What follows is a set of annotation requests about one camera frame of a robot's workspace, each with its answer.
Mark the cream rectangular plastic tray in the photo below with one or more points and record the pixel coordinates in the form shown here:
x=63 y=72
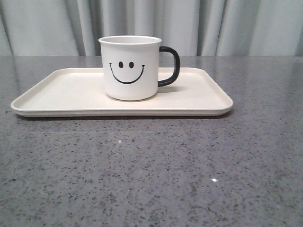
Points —
x=79 y=92

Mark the grey pleated curtain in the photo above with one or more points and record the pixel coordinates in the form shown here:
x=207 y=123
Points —
x=192 y=27

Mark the white smiley mug black handle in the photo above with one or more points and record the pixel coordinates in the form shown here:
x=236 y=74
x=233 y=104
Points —
x=131 y=66

